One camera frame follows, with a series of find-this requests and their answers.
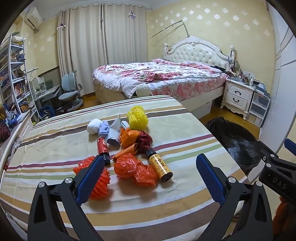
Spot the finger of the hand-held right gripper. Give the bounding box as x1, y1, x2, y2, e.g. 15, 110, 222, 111
285, 138, 296, 152
258, 140, 296, 172

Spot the beige curtain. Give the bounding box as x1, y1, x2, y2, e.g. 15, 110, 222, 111
102, 2, 148, 64
57, 6, 105, 95

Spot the white air conditioner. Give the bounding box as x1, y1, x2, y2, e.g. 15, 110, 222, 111
24, 7, 42, 30

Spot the dark red fuzzy ball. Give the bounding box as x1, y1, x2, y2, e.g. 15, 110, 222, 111
0, 123, 11, 144

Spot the light blue desk chair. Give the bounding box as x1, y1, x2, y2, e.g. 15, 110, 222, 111
59, 73, 84, 112

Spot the dark red foam net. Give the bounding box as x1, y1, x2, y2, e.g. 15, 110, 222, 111
135, 130, 153, 153

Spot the orange knotted plastic bag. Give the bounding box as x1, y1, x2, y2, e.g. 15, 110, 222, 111
114, 154, 159, 188

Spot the white nightstand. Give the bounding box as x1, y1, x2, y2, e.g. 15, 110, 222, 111
220, 77, 255, 114

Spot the yellow foam net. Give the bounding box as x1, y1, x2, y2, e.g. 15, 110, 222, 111
128, 106, 149, 130

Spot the white tufted bed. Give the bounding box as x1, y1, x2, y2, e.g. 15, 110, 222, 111
92, 36, 236, 114

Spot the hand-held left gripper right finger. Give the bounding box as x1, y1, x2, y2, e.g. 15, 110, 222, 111
196, 153, 274, 241

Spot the clear plastic drawer unit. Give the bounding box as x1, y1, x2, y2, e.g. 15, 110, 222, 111
246, 90, 271, 128

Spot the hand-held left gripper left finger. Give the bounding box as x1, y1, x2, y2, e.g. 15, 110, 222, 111
27, 155, 105, 241

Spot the round bin with black bag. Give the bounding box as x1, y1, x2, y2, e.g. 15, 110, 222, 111
205, 116, 263, 177

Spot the pink floral quilt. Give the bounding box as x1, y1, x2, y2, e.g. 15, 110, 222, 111
92, 58, 228, 98

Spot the person's right forearm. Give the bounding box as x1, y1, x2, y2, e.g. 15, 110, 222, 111
275, 196, 293, 225

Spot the white bookshelf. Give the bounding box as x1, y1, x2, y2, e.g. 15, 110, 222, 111
0, 34, 37, 121

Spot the white wardrobe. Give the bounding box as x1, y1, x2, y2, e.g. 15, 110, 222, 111
266, 2, 296, 158

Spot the striped bed sheet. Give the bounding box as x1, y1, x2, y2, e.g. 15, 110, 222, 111
0, 95, 252, 241

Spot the nightstand clutter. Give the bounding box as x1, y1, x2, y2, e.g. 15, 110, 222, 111
229, 67, 262, 86

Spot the orange-red foam net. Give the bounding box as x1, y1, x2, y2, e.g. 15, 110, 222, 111
73, 156, 110, 200

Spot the small red bottle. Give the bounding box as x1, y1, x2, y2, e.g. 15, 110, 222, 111
97, 137, 110, 165

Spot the study desk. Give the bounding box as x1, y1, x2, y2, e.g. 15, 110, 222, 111
30, 79, 62, 116

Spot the brown bottle with yellow label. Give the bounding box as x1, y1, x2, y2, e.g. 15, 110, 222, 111
146, 149, 173, 182

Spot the white paper ball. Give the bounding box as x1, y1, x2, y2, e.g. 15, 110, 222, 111
87, 119, 102, 135

